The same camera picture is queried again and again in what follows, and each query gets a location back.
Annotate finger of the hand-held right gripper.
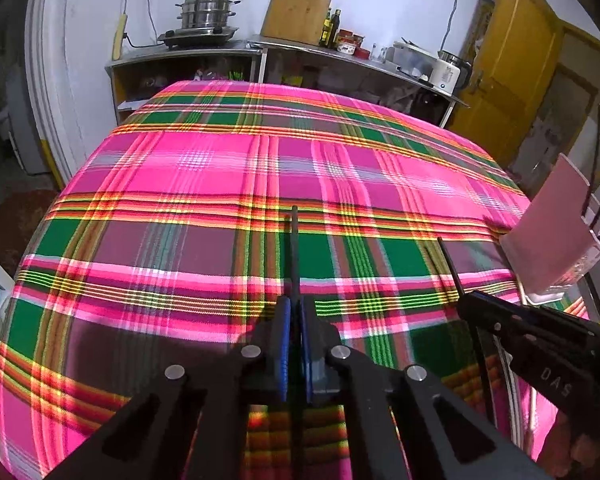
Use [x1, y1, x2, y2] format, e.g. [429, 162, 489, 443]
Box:
[457, 302, 600, 362]
[460, 289, 600, 347]

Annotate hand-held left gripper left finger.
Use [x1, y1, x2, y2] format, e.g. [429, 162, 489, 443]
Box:
[45, 295, 294, 480]

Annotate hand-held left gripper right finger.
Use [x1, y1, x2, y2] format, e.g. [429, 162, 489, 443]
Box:
[300, 296, 553, 480]

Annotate metal chopstick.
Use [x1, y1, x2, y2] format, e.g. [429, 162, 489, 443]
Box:
[497, 349, 518, 448]
[527, 391, 539, 461]

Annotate pink plastic utensil holder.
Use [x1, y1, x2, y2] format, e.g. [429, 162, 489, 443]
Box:
[500, 153, 600, 307]

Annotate pink plaid tablecloth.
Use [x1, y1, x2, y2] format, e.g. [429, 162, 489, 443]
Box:
[0, 80, 591, 480]

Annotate white electric kettle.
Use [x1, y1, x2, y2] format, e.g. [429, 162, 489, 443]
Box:
[427, 50, 474, 95]

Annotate yellow wooden door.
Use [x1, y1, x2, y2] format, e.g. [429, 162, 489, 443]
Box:
[447, 0, 567, 167]

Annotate white plastic container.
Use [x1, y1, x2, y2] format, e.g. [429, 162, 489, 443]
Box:
[385, 40, 442, 81]

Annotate stainless steel counter table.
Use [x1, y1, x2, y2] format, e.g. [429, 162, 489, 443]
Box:
[247, 35, 472, 128]

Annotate red patterned rug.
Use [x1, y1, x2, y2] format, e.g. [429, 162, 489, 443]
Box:
[0, 189, 58, 263]

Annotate black induction cooker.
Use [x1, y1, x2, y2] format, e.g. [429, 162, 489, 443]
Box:
[157, 25, 241, 52]

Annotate wooden cutting board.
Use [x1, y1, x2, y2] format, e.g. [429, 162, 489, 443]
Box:
[260, 0, 337, 47]

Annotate white appliance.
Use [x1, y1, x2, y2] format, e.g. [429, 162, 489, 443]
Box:
[0, 69, 57, 177]

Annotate stainless steel steamer pot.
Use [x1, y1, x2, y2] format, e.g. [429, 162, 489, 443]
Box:
[174, 0, 242, 31]

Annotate beige power strip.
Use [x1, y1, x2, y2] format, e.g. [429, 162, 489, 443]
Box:
[112, 14, 129, 62]

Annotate yellow wooden door frame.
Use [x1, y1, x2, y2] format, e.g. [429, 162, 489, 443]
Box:
[510, 22, 600, 196]

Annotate grey wall cable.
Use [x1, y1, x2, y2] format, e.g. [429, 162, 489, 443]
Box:
[439, 0, 469, 52]

